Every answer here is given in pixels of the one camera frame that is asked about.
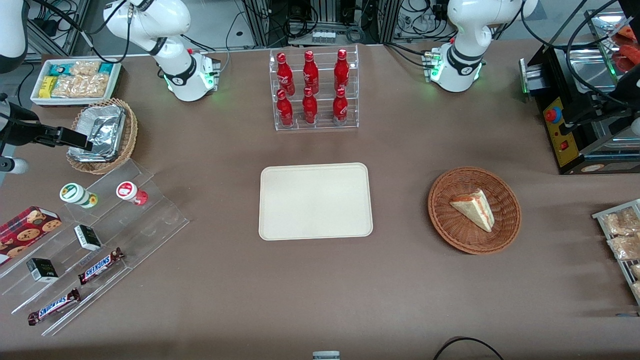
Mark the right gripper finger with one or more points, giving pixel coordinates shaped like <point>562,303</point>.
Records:
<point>65,137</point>
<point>14,165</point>

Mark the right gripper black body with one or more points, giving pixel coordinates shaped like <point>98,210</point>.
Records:
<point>21,131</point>

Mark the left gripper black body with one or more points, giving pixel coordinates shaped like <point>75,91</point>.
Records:
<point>631,83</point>

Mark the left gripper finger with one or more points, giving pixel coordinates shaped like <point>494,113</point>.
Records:
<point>636,126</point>
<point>600,110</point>

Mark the green gum bottle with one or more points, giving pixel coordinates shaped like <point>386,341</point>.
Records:
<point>77,195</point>

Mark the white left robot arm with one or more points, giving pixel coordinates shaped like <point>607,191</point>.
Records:
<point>465,30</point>

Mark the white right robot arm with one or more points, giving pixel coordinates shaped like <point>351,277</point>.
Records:
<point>150,20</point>

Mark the silver foil tray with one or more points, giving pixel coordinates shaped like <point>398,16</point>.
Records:
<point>102,132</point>

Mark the beige plastic tray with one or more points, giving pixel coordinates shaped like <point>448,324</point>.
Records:
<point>315,202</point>

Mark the red packaged food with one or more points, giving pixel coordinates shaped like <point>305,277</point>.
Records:
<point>627,55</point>

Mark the white plastic bin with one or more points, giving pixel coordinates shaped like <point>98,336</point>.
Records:
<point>37,100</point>

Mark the yellow snack pack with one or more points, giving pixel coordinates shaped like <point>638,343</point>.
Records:
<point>47,86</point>

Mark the black food warmer cabinet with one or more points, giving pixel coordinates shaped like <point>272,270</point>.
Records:
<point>561,145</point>

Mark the large clear cracker bag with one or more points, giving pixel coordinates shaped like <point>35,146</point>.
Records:
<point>80,86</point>

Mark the red cookie box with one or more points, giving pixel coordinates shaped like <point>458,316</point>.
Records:
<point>25,230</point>

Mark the light wicker basket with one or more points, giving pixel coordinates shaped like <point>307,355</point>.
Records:
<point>131,130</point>

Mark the teal snack pack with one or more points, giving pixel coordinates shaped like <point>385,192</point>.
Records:
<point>60,69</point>
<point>106,68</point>

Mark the small clear cracker bag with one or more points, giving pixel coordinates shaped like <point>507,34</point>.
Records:
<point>85,67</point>

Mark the red-lidded yogurt cup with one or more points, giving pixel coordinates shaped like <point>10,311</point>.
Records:
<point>131,192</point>

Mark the clear puffed snack bag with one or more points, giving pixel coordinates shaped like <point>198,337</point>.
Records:
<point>636,290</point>
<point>625,247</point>
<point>620,222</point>
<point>636,271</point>

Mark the small black box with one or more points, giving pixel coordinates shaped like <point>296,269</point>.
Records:
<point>88,238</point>
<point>42,270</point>

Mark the clear acrylic stepped shelf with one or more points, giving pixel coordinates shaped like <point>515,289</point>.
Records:
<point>150,220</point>

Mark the Snickers bar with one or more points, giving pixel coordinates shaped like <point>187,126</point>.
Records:
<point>100,266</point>
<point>54,307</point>

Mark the wrapped triangle sandwich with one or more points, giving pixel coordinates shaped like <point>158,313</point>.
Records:
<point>475,210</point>

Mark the blue tape strip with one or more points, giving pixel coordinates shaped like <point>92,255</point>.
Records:
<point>627,315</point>

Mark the round brown wicker basket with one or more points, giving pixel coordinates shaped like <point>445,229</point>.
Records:
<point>450,230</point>

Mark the red cola bottle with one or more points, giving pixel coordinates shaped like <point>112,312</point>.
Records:
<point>285,75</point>
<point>310,75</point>
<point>285,111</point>
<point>340,109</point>
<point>310,109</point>
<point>341,72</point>

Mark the clear acrylic bottle rack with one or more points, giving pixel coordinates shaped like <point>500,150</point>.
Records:
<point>322,125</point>

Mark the white power strip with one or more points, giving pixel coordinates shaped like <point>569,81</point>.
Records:
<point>323,36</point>

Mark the grey device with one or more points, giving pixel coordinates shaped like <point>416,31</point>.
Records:
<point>326,356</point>

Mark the aluminium equipment rack frame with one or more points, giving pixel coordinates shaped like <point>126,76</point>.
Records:
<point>261,25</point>

